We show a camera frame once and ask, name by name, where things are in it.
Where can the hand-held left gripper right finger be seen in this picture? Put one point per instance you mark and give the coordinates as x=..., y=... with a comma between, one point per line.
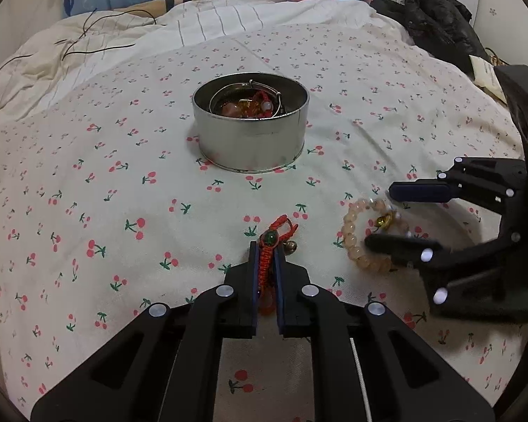
x=280, y=281

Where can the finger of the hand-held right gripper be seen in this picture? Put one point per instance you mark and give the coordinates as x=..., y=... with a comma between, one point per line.
x=422, y=191
x=400, y=248

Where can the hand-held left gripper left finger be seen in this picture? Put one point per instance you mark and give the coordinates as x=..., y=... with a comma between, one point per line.
x=253, y=272

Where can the round metal tin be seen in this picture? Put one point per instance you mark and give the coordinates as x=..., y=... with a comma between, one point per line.
x=251, y=145

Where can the thin silver bangle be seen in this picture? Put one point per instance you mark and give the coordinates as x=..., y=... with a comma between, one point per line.
x=246, y=85

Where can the beige paper bag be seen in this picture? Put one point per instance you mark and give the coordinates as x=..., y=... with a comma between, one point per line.
x=488, y=77

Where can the cherry print bed sheet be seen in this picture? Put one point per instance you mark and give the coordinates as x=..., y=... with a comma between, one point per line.
x=114, y=184

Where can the black jacket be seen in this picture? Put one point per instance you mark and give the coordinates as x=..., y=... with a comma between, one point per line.
x=431, y=22

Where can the white striped quilt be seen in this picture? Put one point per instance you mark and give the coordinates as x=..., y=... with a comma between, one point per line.
x=229, y=22

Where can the tan striped pillow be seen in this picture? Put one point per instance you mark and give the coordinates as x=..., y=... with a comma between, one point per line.
x=180, y=0

